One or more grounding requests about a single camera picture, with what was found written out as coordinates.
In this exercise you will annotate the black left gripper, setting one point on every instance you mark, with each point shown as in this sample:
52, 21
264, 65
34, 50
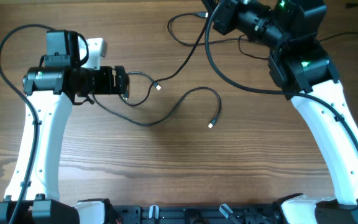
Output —
107, 87

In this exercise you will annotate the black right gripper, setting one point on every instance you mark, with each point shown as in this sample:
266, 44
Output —
225, 15

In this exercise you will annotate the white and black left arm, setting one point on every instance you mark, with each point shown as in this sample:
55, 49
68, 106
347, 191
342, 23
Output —
71, 68

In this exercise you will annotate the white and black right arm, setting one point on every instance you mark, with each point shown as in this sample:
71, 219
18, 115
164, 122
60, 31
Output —
305, 75

